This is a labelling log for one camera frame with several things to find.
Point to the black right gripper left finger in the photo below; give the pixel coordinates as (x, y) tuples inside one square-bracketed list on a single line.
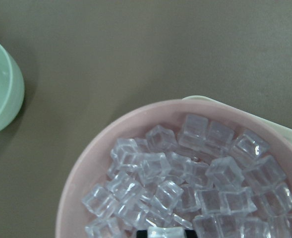
[(141, 234)]

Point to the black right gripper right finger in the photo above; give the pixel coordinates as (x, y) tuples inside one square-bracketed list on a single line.
[(190, 233)]

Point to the clear ice cube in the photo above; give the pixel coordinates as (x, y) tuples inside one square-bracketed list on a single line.
[(174, 232)]

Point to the pink bowl of ice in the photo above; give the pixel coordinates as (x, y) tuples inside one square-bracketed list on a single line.
[(92, 165)]

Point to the cream serving tray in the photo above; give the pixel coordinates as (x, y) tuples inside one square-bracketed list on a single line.
[(282, 130)]

